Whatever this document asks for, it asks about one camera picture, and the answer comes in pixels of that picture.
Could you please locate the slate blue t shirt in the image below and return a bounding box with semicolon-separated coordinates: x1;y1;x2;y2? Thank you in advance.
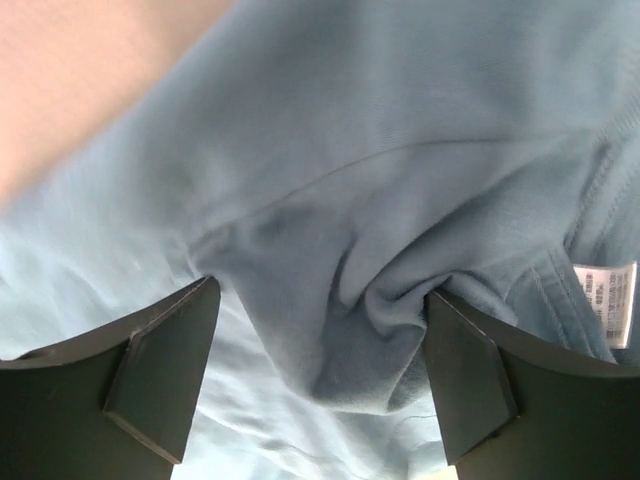
1;1;639;479

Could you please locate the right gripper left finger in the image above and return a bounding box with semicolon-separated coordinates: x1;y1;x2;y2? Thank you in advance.
1;278;221;480

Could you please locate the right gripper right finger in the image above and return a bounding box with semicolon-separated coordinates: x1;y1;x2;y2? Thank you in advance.
423;290;639;480

